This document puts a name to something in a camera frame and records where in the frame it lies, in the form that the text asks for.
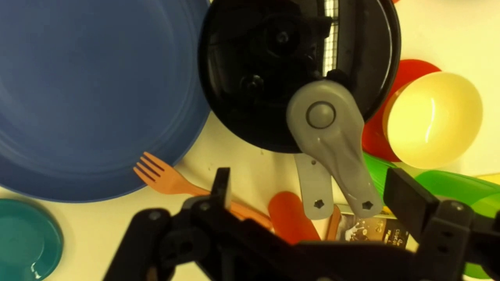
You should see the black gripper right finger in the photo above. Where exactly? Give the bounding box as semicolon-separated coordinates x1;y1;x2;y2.
382;167;500;281

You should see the orange plastic fork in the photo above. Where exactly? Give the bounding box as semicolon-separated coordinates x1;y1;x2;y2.
131;152;274;231

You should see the small teal plate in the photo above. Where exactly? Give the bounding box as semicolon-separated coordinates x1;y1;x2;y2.
0;199;65;281

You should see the red plastic cup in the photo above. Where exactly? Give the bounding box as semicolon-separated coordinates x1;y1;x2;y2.
362;58;443;163

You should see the large blue plate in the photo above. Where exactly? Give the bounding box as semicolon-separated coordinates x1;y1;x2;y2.
0;0;213;203

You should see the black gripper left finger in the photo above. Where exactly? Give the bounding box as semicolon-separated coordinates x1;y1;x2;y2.
102;167;246;281

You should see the orange utensil handle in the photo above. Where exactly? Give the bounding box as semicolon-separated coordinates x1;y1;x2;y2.
267;191;320;247

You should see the green plastic cup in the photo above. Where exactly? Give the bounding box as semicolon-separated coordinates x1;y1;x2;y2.
362;152;500;280

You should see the pale yellow plastic cup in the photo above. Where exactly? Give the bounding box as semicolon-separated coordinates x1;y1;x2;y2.
384;71;484;171

